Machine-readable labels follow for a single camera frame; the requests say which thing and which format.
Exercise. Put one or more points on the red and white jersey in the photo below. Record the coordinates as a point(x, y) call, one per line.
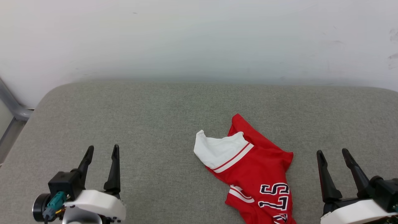
point(261, 168)

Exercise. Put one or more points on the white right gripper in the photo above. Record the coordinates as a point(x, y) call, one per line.
point(354, 213)

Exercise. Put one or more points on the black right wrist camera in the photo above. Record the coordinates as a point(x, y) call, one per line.
point(385, 189)

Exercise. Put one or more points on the grey fabric sofa seat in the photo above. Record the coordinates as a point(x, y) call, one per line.
point(161, 118)

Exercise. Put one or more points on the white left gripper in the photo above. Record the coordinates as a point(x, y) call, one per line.
point(96, 202)

